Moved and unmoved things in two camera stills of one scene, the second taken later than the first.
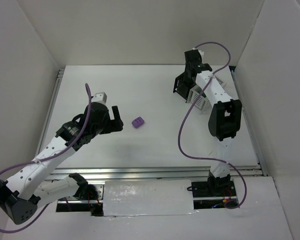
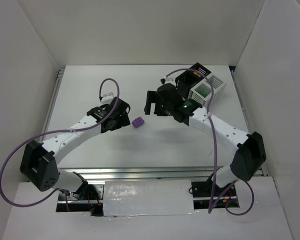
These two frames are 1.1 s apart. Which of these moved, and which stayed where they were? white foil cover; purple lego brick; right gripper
Moved: right gripper
Stayed: purple lego brick; white foil cover
